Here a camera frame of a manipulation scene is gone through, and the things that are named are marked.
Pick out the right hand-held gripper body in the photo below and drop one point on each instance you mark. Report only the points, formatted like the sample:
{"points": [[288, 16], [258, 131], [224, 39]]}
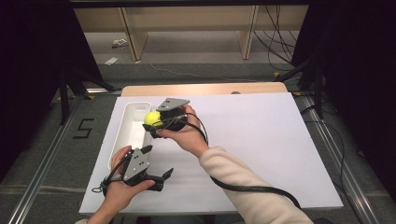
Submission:
{"points": [[174, 119]]}

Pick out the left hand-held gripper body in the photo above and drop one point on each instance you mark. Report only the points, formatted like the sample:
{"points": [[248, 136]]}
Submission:
{"points": [[136, 166]]}

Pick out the yellow tennis ball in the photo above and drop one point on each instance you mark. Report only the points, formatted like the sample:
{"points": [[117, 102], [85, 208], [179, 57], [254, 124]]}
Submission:
{"points": [[152, 118]]}

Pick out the white plastic bin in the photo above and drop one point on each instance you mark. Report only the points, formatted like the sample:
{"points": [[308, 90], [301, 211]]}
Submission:
{"points": [[134, 133]]}

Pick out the person's right hand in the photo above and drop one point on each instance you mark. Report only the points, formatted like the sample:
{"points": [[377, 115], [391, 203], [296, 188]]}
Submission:
{"points": [[190, 138]]}

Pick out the person's left hand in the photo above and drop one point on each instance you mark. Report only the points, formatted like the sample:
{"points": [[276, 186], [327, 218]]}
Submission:
{"points": [[121, 194]]}

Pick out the light wooden table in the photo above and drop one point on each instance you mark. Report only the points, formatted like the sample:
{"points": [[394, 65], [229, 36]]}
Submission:
{"points": [[202, 88]]}

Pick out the white board mat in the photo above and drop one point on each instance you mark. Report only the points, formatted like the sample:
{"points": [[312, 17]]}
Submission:
{"points": [[249, 140]]}

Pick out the white paper scrap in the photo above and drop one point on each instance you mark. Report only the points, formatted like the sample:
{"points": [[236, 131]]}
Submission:
{"points": [[111, 61]]}

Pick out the small white floor device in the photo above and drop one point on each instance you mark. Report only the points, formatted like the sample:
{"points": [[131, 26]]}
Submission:
{"points": [[120, 42]]}

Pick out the black tripod stand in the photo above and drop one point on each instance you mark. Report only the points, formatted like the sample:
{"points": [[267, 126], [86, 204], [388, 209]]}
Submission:
{"points": [[311, 74], [70, 84]]}

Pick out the light wooden desk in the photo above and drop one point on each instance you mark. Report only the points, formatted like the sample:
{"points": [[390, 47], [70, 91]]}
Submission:
{"points": [[186, 17]]}

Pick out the black curtain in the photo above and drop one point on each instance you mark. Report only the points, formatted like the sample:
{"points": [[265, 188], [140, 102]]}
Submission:
{"points": [[364, 77], [31, 77]]}

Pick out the short aluminium rail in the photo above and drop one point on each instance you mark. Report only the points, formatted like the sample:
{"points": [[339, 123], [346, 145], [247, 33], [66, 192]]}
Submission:
{"points": [[102, 90]]}

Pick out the aluminium floor rail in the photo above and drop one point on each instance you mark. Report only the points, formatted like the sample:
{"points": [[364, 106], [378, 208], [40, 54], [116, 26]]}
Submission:
{"points": [[40, 168], [339, 161]]}

